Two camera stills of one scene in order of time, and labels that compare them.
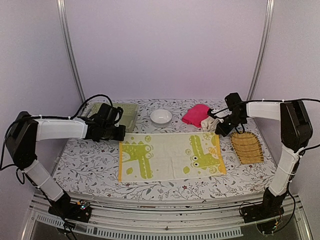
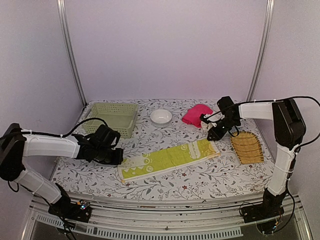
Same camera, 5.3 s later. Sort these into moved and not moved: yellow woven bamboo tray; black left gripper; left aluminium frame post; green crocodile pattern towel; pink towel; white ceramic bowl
Moved: green crocodile pattern towel; black left gripper
Not moved: yellow woven bamboo tray; white ceramic bowl; pink towel; left aluminium frame post
